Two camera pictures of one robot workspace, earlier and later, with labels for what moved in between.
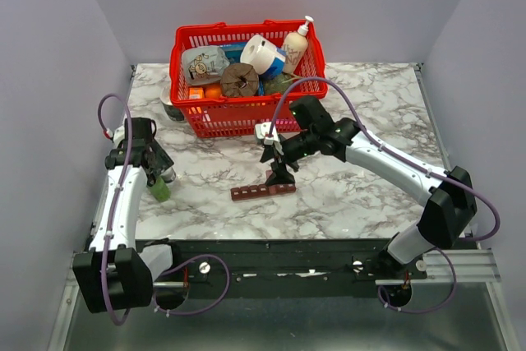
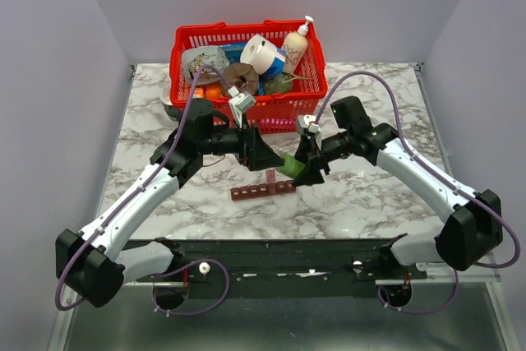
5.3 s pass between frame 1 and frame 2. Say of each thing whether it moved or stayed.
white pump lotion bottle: stayed
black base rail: stayed
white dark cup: stayed
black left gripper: moved
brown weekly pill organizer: stayed
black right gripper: moved
